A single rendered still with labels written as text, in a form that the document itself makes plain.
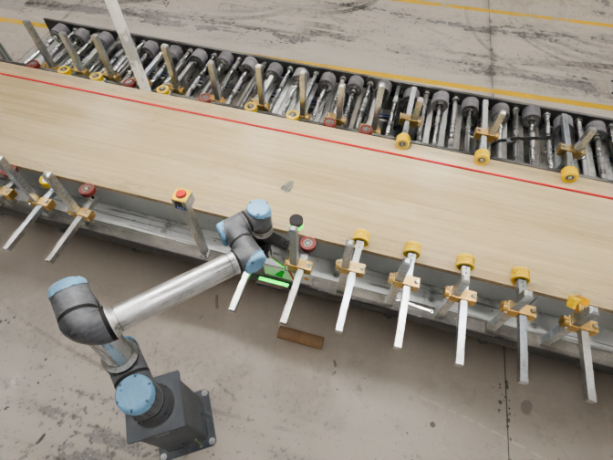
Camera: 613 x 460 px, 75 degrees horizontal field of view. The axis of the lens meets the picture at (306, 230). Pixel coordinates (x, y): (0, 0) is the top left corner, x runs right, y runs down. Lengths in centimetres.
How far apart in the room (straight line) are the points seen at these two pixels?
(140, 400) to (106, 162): 134
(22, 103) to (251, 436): 252
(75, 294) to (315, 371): 165
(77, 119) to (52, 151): 29
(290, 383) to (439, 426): 91
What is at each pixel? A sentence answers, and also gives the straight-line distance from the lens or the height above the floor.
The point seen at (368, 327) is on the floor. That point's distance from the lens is 278.
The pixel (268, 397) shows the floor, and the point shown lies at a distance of 263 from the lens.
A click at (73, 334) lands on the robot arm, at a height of 143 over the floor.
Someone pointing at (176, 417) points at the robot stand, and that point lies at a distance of 208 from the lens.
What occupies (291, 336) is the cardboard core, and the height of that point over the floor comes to 7.
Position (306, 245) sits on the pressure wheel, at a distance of 196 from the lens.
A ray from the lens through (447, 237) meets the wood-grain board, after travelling 212.
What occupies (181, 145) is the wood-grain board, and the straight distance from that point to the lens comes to 251.
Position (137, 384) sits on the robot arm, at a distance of 188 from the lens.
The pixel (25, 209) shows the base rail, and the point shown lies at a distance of 285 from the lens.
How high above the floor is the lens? 258
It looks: 56 degrees down
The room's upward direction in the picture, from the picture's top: 1 degrees clockwise
